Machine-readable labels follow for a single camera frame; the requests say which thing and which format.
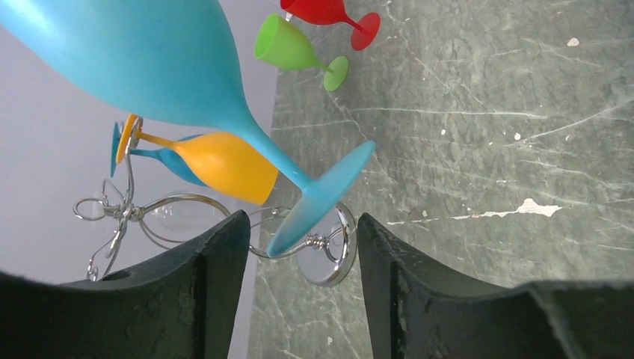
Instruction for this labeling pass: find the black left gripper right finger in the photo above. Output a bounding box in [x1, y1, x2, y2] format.
[357, 214, 633, 358]

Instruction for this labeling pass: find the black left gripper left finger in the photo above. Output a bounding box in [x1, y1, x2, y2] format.
[1, 210, 250, 358]

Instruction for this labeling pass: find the clear wine glass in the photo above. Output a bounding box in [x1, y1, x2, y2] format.
[144, 192, 229, 244]

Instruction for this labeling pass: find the orange plastic wine glass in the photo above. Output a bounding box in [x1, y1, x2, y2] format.
[115, 114, 279, 205]

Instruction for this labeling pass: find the blue plastic wine glass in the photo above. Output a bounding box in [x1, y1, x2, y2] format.
[110, 123, 206, 187]

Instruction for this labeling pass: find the light blue plastic goblet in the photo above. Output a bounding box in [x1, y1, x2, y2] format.
[1, 0, 375, 257]

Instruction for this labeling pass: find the green plastic wine glass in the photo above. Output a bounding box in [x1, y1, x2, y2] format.
[253, 13, 349, 92]

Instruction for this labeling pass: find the red plastic wine glass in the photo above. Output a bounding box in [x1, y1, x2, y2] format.
[280, 0, 381, 51]

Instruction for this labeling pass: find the chrome wire wine glass rack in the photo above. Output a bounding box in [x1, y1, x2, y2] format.
[73, 114, 358, 287]

